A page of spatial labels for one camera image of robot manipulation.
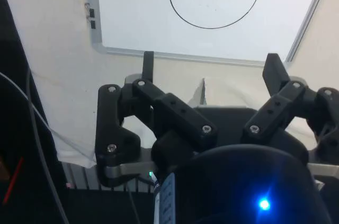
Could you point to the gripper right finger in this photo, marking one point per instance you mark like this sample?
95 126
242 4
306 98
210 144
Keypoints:
275 107

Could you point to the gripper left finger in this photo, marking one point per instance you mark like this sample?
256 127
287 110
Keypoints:
169 107

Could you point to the thin red strip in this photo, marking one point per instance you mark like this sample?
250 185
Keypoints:
13 181

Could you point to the flat whiteboard with silver frame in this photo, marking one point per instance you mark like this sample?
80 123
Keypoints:
159 36

